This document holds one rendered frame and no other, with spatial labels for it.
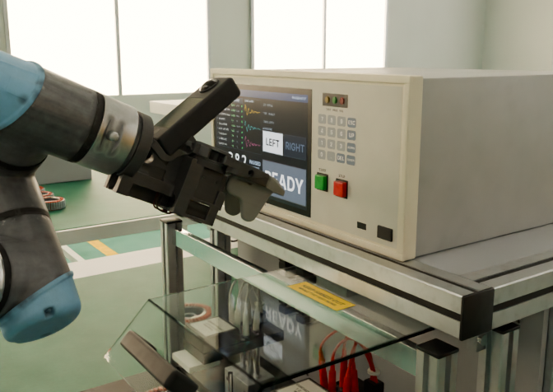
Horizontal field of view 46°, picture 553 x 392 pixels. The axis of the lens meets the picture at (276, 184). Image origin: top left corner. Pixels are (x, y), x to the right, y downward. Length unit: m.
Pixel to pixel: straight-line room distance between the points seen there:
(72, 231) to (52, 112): 1.73
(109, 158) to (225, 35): 5.52
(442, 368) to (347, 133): 0.29
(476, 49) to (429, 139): 7.79
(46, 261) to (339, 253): 0.33
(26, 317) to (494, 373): 0.48
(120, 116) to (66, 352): 0.84
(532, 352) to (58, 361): 0.91
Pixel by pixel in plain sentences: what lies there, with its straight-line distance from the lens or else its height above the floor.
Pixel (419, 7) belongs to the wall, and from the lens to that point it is 7.75.
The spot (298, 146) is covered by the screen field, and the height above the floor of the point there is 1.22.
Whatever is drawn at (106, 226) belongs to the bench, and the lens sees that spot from 2.37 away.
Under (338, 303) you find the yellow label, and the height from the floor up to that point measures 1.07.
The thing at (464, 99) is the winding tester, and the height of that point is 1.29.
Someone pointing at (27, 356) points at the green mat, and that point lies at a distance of 1.43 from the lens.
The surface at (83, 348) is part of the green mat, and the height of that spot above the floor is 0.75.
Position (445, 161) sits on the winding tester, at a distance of 0.76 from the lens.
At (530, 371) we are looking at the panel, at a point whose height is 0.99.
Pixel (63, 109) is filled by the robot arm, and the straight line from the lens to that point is 0.62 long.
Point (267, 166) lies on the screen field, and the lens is 0.93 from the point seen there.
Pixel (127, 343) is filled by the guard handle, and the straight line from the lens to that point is 0.69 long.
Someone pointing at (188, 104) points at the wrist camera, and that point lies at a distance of 0.72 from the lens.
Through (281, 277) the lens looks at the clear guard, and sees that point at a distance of 0.82.
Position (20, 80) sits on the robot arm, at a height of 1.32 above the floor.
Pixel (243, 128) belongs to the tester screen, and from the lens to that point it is 0.97.
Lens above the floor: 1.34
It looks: 11 degrees down
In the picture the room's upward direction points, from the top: straight up
